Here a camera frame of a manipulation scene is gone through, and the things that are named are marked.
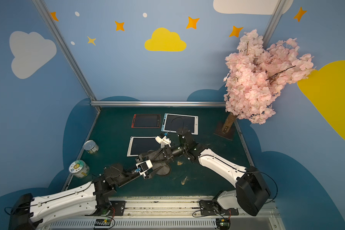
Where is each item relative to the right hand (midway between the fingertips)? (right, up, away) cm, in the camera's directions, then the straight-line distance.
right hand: (155, 161), depth 65 cm
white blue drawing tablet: (+7, +18, +49) cm, 53 cm away
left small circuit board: (-29, -34, +8) cm, 45 cm away
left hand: (+1, +3, +1) cm, 3 cm away
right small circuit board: (+34, -35, +8) cm, 50 cm away
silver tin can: (-46, +2, +26) cm, 53 cm away
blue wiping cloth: (+4, -5, +1) cm, 6 cm away
